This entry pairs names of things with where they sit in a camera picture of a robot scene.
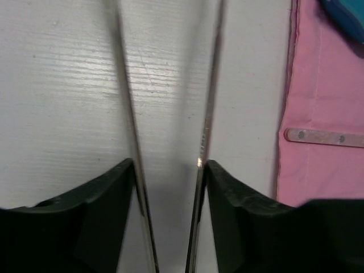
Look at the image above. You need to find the knife with pale handle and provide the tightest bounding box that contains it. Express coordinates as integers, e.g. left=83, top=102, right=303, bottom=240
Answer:
left=284, top=128, right=363, bottom=148

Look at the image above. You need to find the blue dotted plate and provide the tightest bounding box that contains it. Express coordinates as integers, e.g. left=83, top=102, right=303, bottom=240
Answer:
left=320, top=0, right=363, bottom=44

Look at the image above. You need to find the pink cloth placemat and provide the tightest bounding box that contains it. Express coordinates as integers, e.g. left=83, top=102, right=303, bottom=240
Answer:
left=277, top=1, right=363, bottom=206

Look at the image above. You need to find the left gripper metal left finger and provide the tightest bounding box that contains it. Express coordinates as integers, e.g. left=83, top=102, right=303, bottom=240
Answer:
left=1, top=1, right=159, bottom=272

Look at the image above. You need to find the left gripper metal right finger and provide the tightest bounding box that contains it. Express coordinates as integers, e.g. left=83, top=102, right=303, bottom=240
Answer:
left=185, top=1, right=363, bottom=272

